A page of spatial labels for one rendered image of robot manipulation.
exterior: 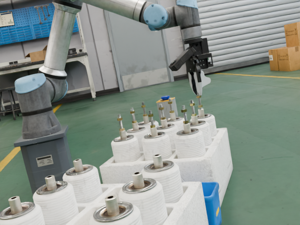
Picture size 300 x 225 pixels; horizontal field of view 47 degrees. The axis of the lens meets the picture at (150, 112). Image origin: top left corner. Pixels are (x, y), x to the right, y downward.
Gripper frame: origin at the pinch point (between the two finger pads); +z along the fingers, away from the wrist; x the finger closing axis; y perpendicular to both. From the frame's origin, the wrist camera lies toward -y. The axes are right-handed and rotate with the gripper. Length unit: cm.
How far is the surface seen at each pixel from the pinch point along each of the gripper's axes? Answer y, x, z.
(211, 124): 2.1, -4.5, 12.9
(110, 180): -40.7, -7.2, 22.3
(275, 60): 261, 289, 20
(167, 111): -5.3, 22.2, 8.6
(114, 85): 72, 489, 21
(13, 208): -67, -47, 9
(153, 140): -25.2, -15.4, 10.6
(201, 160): -14.9, -27.6, 17.4
